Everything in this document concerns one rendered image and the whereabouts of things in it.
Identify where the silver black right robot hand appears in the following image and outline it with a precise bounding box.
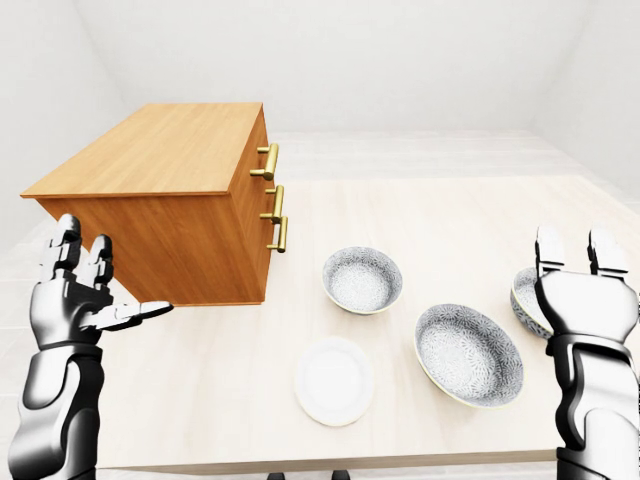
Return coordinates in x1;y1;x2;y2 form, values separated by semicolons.
533;224;640;346

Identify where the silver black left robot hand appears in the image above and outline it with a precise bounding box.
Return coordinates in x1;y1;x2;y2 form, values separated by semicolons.
29;213;175;351

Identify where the patterned black white bowl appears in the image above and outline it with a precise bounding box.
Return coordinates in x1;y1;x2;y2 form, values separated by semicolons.
509;266;555;340
321;245;404;316
412;302;526;411

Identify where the wooden cabinet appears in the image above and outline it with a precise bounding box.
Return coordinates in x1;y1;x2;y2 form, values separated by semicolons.
19;102;275;307

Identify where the wooden cabinet drawer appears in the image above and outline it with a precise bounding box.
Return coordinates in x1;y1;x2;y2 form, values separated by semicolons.
227;106;269;237
239;130;272;272
250;145;276;305

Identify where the white plate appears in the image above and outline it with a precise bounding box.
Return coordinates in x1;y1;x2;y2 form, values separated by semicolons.
293;335;376;428

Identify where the brass drawer handle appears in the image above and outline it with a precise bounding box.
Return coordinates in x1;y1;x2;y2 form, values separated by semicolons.
259;184;286;225
265;215;290;254
249;142;281;182

